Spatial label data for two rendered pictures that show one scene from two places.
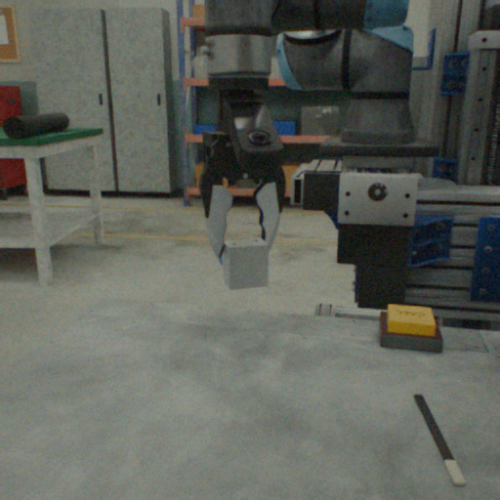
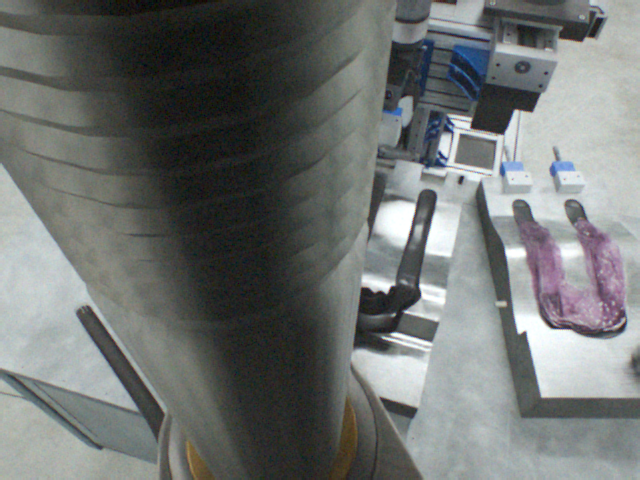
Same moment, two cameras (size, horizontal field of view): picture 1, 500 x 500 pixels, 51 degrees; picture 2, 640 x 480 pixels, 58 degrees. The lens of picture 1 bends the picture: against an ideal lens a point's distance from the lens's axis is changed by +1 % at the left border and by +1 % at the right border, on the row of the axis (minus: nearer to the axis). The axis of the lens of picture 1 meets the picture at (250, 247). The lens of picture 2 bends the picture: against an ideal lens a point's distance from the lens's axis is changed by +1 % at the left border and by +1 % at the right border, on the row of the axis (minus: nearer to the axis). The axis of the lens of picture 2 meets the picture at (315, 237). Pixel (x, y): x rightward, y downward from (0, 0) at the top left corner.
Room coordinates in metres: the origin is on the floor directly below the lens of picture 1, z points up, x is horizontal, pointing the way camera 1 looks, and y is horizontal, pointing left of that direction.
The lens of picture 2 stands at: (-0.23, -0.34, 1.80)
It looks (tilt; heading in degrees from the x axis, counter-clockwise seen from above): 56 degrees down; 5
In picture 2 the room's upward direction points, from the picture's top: straight up
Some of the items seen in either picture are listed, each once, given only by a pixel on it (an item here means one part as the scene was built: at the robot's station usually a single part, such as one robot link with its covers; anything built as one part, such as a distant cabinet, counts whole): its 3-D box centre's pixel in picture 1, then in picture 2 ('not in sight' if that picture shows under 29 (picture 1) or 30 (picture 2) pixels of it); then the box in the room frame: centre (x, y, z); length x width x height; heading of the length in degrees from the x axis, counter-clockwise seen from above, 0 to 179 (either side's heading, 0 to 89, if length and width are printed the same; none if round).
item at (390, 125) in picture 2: not in sight; (393, 114); (0.69, -0.43, 0.93); 0.13 x 0.05 x 0.05; 165
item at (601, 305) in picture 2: not in sight; (575, 264); (0.36, -0.78, 0.90); 0.26 x 0.18 x 0.08; 5
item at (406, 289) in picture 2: not in sight; (387, 243); (0.37, -0.43, 0.92); 0.35 x 0.16 x 0.09; 168
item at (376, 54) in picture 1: (379, 57); not in sight; (1.12, -0.26, 1.20); 0.13 x 0.12 x 0.14; 74
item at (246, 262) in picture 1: (235, 253); not in sight; (0.66, 0.02, 0.93); 0.13 x 0.05 x 0.05; 16
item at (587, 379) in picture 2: not in sight; (571, 277); (0.36, -0.78, 0.86); 0.50 x 0.26 x 0.11; 5
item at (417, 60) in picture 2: not in sight; (401, 57); (0.68, -0.43, 1.09); 0.09 x 0.08 x 0.12; 165
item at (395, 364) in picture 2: not in sight; (378, 262); (0.35, -0.41, 0.87); 0.50 x 0.26 x 0.14; 168
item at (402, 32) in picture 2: not in sight; (404, 22); (0.67, -0.43, 1.17); 0.08 x 0.08 x 0.05
